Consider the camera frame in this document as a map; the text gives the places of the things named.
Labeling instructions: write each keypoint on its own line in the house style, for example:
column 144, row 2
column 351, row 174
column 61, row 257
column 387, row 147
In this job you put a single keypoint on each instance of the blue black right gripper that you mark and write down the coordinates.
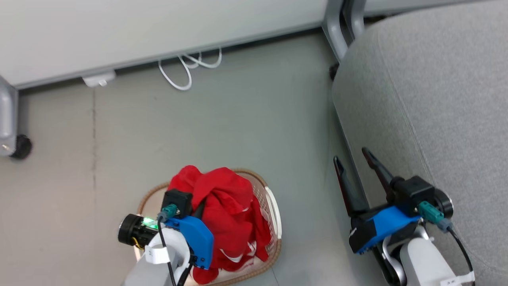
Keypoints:
column 385, row 224

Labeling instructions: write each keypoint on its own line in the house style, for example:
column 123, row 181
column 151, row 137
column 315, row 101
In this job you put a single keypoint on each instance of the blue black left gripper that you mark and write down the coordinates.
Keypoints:
column 196, row 238

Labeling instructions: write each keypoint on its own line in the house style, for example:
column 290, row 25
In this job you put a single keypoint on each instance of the red garment with white trim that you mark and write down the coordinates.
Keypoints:
column 214, row 186

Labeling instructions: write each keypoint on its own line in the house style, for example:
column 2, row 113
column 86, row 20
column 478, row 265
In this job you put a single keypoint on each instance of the red garment with white stripes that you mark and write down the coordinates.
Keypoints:
column 238, row 234

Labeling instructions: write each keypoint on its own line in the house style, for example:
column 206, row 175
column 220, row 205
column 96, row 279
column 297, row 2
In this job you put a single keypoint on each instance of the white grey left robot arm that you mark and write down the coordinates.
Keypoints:
column 143, row 276

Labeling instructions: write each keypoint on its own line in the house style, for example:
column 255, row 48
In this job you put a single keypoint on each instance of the white basket with woven rim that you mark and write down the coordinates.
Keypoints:
column 270, row 210

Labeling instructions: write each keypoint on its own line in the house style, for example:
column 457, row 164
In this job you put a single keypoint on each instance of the grey fabric sofa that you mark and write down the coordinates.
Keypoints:
column 436, row 99

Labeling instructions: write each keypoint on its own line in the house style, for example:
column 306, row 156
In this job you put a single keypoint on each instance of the grey wide partition foot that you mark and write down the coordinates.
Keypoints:
column 335, row 31

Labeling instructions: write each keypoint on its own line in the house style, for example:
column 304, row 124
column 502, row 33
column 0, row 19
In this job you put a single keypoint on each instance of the white power adapter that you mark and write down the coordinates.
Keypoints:
column 97, row 79

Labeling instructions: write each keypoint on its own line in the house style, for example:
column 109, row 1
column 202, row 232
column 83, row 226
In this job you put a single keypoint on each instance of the grey narrow partition foot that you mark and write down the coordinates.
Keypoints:
column 356, row 16

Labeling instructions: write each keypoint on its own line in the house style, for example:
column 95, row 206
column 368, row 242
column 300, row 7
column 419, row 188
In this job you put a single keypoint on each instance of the narrow white partition panel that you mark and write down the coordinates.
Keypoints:
column 397, row 4

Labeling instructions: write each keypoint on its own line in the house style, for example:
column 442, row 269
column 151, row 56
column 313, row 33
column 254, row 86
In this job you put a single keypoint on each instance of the black caster wheel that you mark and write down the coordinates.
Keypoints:
column 23, row 147

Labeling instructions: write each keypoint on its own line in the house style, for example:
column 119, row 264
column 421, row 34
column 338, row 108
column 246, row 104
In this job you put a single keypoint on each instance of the wide white partition panel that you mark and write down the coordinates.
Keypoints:
column 119, row 31

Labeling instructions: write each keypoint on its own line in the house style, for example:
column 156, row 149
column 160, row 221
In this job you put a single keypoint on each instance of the grey partition leg with caster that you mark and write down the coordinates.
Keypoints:
column 7, row 115

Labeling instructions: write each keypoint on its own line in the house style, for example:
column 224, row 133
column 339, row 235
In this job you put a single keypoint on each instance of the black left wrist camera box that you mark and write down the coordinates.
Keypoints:
column 178, row 198

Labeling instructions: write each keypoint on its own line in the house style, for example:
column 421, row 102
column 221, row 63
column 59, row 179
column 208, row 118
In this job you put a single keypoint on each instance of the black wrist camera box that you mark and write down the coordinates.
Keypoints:
column 414, row 190
column 178, row 198

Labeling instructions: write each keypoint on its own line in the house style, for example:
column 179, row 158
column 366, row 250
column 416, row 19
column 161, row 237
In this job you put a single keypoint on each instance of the teal left camera connector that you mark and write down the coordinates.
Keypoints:
column 170, row 210

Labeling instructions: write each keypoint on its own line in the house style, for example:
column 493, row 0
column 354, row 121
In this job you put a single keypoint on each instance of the teal camera connector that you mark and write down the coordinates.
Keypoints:
column 430, row 212
column 170, row 210

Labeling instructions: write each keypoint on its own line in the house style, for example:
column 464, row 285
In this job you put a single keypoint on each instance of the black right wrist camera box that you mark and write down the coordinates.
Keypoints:
column 414, row 190

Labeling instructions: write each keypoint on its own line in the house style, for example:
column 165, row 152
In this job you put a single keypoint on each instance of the teal right camera connector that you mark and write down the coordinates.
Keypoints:
column 430, row 212

